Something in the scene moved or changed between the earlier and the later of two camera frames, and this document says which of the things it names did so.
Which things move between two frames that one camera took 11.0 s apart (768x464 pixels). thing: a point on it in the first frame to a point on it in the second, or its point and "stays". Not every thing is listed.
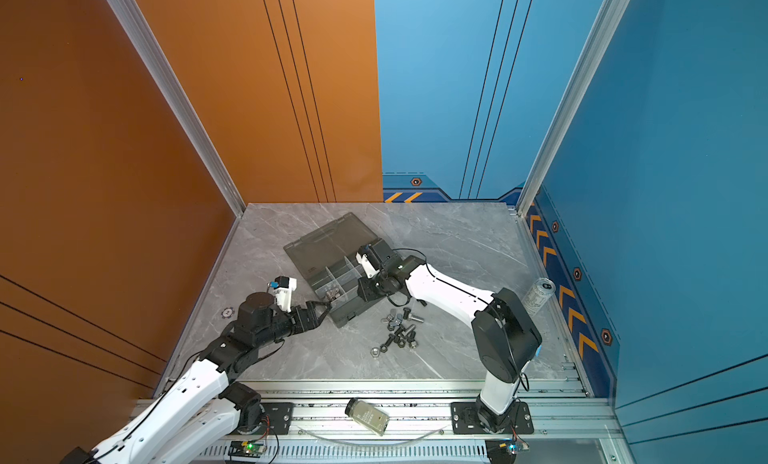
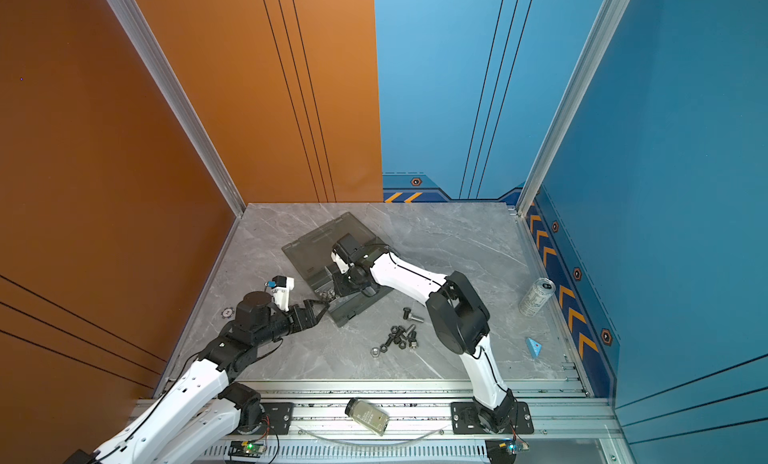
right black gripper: (366, 293) to (341, 289)
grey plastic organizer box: (328, 257) stays
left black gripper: (302, 324) stays
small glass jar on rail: (368, 415) stays
